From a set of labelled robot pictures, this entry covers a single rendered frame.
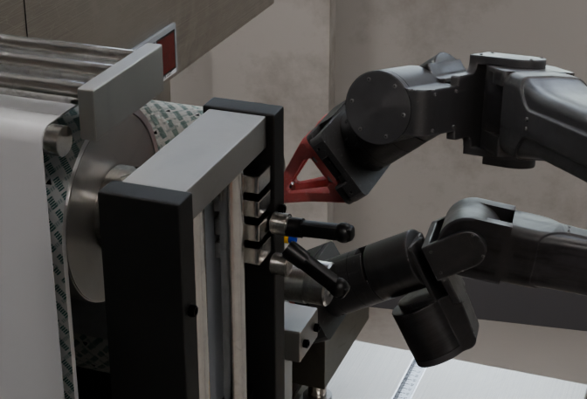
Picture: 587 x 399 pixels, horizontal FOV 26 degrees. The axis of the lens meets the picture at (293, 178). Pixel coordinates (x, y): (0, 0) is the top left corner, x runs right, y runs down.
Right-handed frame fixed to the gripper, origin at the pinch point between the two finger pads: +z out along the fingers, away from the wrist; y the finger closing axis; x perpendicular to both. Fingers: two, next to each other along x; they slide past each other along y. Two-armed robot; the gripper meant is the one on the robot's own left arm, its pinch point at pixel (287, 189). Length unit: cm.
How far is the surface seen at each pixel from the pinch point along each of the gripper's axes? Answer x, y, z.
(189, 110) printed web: 10.7, 1.9, 4.7
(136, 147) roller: 11.7, -18.7, -4.0
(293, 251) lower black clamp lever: 0.6, -26.8, -15.4
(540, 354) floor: -100, 179, 89
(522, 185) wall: -64, 195, 73
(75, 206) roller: 11.3, -28.1, -4.0
